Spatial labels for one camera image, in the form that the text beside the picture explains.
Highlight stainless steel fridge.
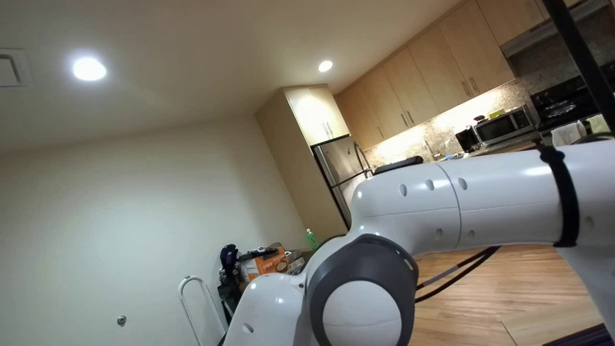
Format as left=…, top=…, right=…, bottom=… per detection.
left=311, top=134, right=372, bottom=228

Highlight orange box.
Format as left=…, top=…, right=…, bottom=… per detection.
left=238, top=245, right=290, bottom=280

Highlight black velcro strap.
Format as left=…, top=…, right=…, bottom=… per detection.
left=536, top=144, right=582, bottom=247

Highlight black coffee maker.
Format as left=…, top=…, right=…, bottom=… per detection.
left=455, top=126, right=482, bottom=153

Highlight ceiling air vent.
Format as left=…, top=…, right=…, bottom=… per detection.
left=0, top=47, right=30, bottom=90

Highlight wooden upper kitchen cabinets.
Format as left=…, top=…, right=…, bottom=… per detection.
left=332, top=0, right=553, bottom=149

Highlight large recessed ceiling light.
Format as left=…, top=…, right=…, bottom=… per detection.
left=65, top=51, right=109, bottom=84

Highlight tall wooden fridge cabinet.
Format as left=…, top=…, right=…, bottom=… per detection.
left=255, top=84, right=351, bottom=242

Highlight dark purple mat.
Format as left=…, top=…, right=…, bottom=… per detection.
left=543, top=322, right=615, bottom=346

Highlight kitchen range hood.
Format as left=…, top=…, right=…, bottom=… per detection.
left=497, top=0, right=611, bottom=78

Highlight white metal tube frame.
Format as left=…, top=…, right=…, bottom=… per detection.
left=176, top=274, right=226, bottom=346

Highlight black kitchen stove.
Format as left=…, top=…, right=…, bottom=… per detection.
left=530, top=74, right=603, bottom=130

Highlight black pole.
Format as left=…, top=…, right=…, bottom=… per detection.
left=541, top=0, right=615, bottom=132

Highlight green bottle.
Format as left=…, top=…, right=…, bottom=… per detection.
left=303, top=226, right=320, bottom=253

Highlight silver microwave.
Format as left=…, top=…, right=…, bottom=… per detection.
left=474, top=103, right=538, bottom=147

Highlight black stereo camera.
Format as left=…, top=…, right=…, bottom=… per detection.
left=372, top=153, right=424, bottom=176

